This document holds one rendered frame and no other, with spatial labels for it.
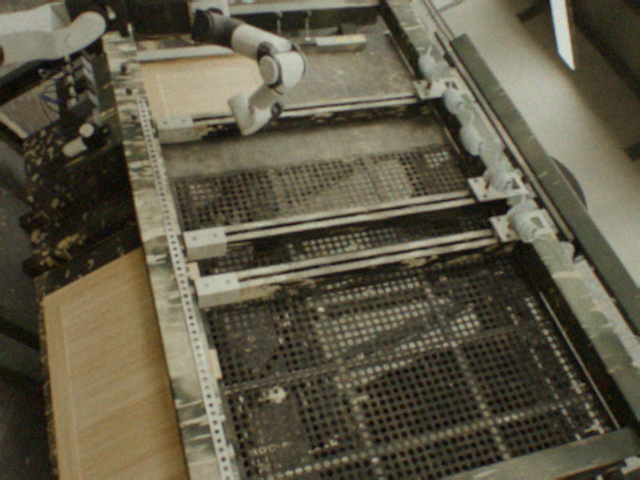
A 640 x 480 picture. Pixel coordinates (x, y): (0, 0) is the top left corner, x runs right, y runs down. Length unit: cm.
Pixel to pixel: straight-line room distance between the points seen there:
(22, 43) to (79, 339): 98
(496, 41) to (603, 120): 185
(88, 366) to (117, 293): 26
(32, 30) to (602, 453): 208
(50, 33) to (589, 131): 667
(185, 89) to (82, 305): 89
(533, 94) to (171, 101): 643
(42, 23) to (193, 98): 63
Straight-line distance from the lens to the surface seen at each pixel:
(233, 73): 291
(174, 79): 287
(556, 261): 244
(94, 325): 258
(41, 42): 247
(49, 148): 325
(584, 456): 217
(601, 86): 869
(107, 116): 270
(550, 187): 315
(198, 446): 193
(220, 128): 263
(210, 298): 215
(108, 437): 239
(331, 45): 310
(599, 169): 801
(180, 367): 203
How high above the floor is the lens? 161
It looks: 8 degrees down
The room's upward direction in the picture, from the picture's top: 63 degrees clockwise
